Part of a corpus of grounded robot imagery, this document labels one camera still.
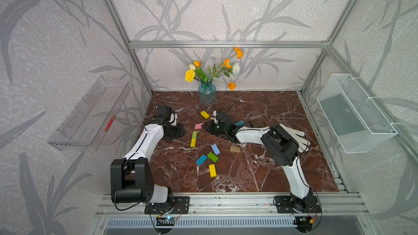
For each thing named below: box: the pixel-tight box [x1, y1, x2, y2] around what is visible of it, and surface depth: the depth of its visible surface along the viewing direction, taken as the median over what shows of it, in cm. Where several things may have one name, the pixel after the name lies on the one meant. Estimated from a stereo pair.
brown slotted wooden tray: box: [249, 114, 268, 128], surface depth 106 cm
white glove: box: [279, 122, 311, 153], surface depth 98 cm
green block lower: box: [206, 151, 219, 163], surface depth 90 cm
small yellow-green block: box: [190, 138, 197, 148], surface depth 96 cm
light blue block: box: [210, 143, 221, 156], surface depth 93 cm
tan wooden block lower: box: [229, 145, 242, 154], surface depth 93 cm
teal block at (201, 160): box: [195, 153, 208, 166], surface depth 88 cm
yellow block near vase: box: [200, 110, 210, 120], surface depth 108 cm
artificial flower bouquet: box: [185, 46, 244, 91], surface depth 98 cm
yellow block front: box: [208, 163, 218, 178], surface depth 86 cm
